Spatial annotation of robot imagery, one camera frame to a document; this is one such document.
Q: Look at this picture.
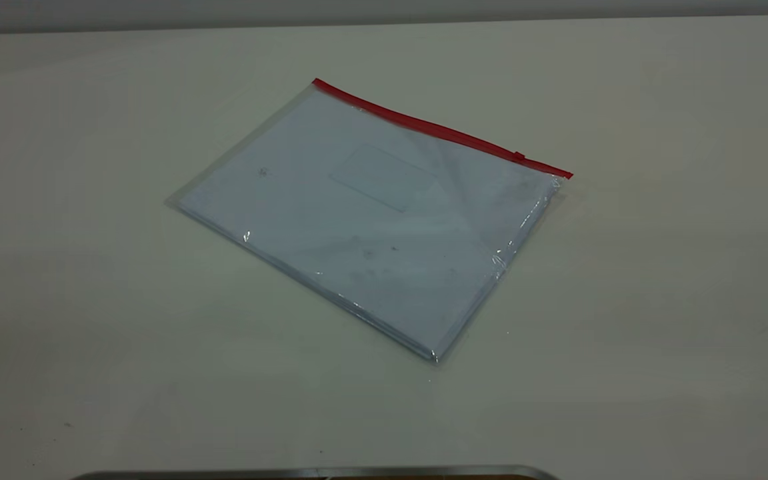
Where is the clear plastic zipper bag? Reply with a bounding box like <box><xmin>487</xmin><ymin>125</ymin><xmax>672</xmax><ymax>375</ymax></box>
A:
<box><xmin>165</xmin><ymin>77</ymin><xmax>574</xmax><ymax>365</ymax></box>

